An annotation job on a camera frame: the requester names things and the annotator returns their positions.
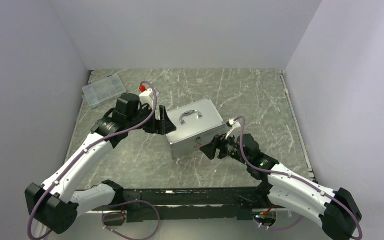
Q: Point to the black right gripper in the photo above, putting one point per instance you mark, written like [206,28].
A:
[219,142]

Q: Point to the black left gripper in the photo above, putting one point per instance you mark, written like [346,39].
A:
[164,126]

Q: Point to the grey metal medicine case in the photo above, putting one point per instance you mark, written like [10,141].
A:
[196,125]

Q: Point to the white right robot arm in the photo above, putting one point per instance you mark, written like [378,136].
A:
[335,211]

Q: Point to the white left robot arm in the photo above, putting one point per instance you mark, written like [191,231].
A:
[57,202]

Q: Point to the clear plastic compartment box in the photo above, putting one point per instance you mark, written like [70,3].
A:
[102,91]

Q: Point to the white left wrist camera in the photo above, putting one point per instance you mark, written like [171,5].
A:
[147,96]

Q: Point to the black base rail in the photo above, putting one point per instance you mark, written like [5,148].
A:
[239,203]

